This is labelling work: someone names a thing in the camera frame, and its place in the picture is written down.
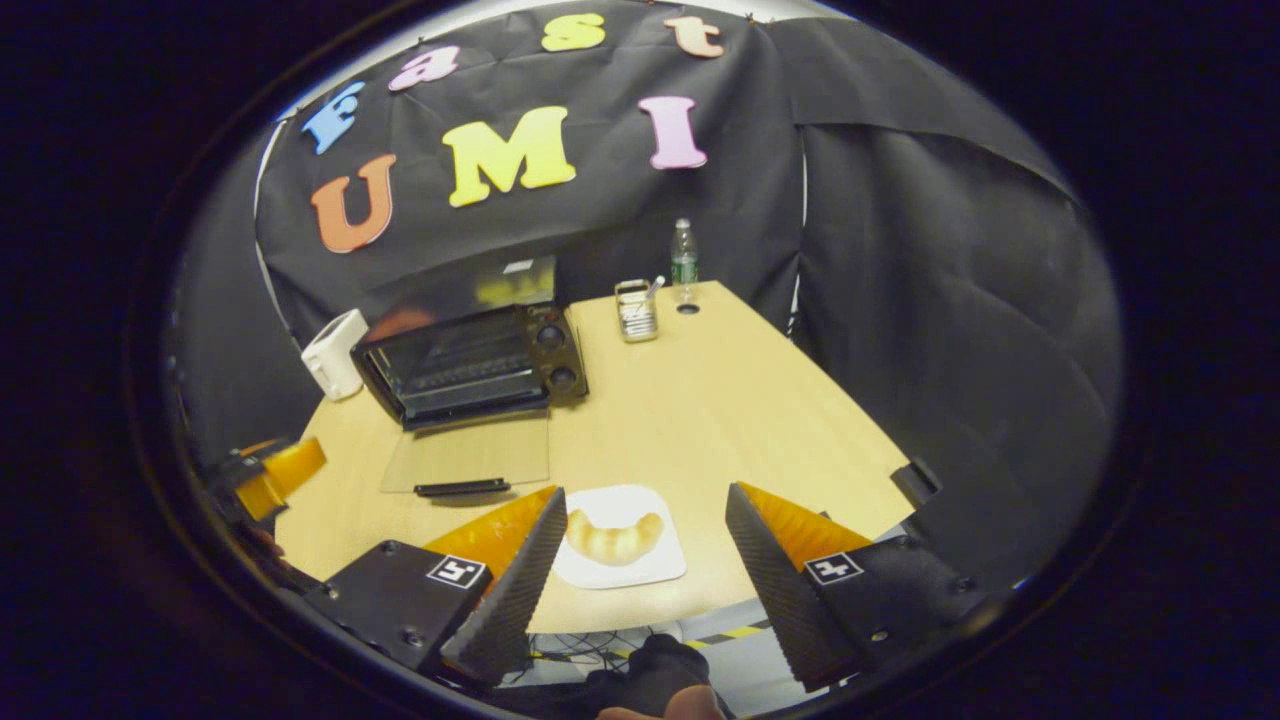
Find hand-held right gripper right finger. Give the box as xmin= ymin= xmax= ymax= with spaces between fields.
xmin=725 ymin=482 xmax=993 ymax=693

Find clear plastic water bottle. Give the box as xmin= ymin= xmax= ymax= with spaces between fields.
xmin=670 ymin=218 xmax=700 ymax=304

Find black electric oven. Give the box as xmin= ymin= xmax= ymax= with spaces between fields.
xmin=350 ymin=254 xmax=591 ymax=499

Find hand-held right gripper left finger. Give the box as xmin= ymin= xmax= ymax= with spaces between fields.
xmin=300 ymin=486 xmax=569 ymax=689

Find white toaster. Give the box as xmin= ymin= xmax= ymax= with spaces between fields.
xmin=301 ymin=308 xmax=370 ymax=403

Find black cables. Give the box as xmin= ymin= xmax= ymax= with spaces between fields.
xmin=525 ymin=628 xmax=686 ymax=686

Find metal mesh holder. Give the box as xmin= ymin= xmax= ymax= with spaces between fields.
xmin=613 ymin=275 xmax=667 ymax=344

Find black table edge clamp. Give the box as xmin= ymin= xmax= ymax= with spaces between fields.
xmin=891 ymin=457 xmax=943 ymax=508

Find golden croissant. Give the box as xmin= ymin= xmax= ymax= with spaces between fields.
xmin=565 ymin=508 xmax=666 ymax=568

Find white square plate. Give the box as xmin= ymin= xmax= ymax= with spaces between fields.
xmin=551 ymin=485 xmax=689 ymax=590

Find yellow black floor tape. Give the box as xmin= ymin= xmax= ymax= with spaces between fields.
xmin=688 ymin=623 xmax=773 ymax=651

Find dark cloth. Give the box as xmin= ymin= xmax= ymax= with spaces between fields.
xmin=520 ymin=633 xmax=736 ymax=719

